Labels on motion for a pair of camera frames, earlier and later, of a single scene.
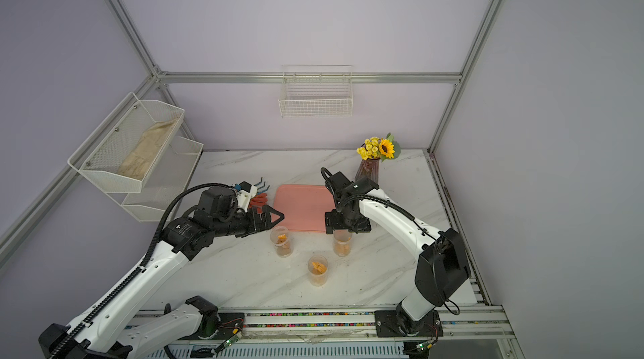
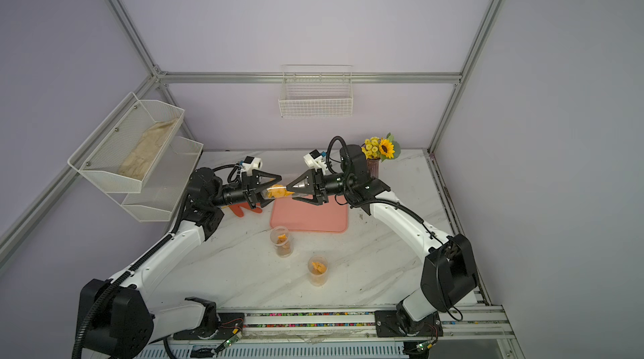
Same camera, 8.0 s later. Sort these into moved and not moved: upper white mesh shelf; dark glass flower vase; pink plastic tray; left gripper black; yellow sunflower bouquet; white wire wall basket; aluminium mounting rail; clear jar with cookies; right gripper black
Moved: clear jar with cookies; right gripper black; left gripper black
Not moved: white wire wall basket; dark glass flower vase; upper white mesh shelf; aluminium mounting rail; pink plastic tray; yellow sunflower bouquet
